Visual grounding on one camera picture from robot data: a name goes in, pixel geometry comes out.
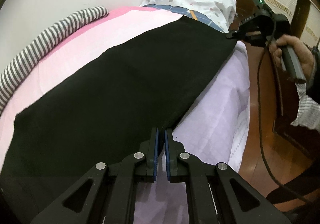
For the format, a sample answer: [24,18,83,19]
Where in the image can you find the black pants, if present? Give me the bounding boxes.
[1,17,236,223]

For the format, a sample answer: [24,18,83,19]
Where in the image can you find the person right hand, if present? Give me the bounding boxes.
[269,35,315,81]

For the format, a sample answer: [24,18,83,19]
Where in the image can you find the pink purple bed sheet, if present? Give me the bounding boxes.
[1,7,249,223]

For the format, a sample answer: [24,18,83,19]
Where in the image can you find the grey white striped blanket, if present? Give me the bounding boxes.
[1,6,108,111]

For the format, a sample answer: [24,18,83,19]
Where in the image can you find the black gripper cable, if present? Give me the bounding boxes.
[256,12,313,205]

